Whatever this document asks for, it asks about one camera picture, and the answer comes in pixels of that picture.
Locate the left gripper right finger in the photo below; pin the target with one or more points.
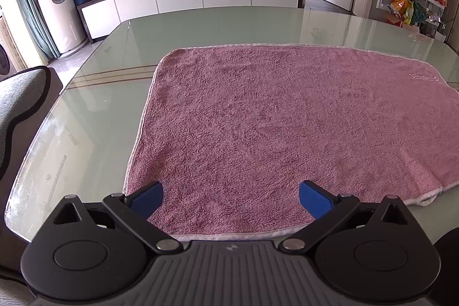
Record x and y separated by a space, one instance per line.
329 212

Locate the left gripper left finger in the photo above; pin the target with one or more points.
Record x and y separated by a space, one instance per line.
131 213

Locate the pink terry towel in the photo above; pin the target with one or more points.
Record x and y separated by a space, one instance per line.
231 132

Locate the grey upholstered chair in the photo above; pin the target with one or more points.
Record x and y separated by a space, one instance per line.
26 99

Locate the yellow orange bags pile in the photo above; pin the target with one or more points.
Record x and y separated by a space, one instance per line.
405 13

